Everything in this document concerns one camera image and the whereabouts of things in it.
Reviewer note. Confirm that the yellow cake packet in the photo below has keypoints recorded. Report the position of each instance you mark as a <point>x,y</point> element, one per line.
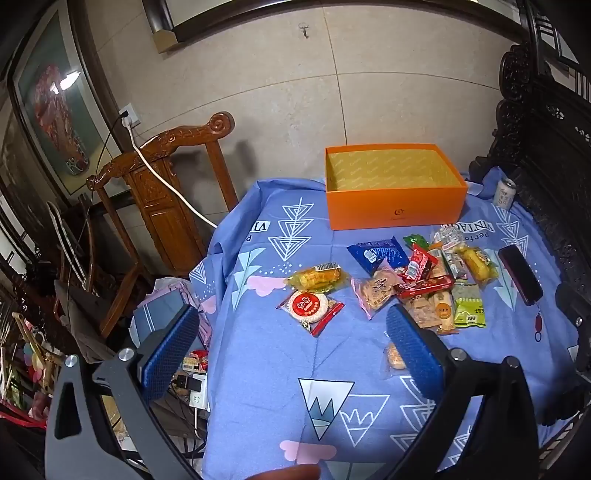
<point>478,265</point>

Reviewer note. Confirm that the pink pastry packet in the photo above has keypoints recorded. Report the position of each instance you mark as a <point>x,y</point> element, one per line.
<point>376,288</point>

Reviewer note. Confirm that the white wall socket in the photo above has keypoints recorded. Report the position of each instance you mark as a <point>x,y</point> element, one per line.
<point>130,115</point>

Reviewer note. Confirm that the folded blue printed bag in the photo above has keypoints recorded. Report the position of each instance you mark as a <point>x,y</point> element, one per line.
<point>159,304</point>

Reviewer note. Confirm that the blue printed tablecloth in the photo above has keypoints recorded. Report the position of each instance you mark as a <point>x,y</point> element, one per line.
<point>277,369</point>

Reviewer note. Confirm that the clear white label packet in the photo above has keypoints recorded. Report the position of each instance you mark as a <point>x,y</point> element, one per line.
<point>449,237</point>

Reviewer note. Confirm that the white drink can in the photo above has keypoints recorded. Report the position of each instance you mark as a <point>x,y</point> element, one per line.
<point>504,194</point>

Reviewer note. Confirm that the grey cloth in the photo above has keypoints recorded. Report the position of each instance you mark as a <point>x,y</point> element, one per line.
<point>85,318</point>

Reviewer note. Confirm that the metal wall hook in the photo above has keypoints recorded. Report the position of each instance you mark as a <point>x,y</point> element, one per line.
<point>303,30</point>

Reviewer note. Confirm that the dark carved wooden furniture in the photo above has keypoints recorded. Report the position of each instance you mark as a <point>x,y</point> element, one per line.
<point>545,138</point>

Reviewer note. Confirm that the dark picture frame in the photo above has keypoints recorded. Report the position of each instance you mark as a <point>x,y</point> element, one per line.
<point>277,14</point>

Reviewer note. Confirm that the small green packet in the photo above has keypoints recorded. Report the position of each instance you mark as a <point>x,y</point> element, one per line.
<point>414,241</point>

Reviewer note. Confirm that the green snack packet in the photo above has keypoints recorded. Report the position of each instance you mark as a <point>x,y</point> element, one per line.
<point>468,309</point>

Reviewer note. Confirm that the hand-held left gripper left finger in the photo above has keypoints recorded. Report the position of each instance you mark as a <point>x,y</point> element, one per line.
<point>166,355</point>

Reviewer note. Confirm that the framed red painting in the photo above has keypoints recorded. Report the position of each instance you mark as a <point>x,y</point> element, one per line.
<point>55,110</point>

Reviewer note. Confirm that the long red bar packet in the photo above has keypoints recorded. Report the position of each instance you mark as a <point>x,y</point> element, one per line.
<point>425,286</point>

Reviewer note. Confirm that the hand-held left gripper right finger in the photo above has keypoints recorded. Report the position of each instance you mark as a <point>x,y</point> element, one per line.
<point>415,353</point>

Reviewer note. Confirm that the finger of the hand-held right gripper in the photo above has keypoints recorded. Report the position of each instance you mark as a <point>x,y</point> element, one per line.
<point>572,304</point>

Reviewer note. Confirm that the small round cracker packet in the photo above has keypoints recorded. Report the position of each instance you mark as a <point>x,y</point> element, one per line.
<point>395,360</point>

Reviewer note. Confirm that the round red label cracker packet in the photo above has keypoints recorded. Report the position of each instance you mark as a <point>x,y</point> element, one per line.
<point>308,307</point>

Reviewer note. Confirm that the carved wooden chair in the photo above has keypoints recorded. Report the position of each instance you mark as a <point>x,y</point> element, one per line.
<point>161,198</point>

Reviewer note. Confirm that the orange cardboard box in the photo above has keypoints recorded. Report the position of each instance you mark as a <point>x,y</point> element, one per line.
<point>397,205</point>

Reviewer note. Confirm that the blue snack packet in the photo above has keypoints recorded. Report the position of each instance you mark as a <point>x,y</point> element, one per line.
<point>376,254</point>

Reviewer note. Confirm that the yellow snack packet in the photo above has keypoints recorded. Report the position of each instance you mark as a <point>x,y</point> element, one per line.
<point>316,277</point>

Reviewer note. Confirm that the red phone charm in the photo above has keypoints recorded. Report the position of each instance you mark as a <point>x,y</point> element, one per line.
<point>538,325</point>

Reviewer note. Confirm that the white power strip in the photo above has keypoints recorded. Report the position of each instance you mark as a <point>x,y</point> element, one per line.
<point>198,392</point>

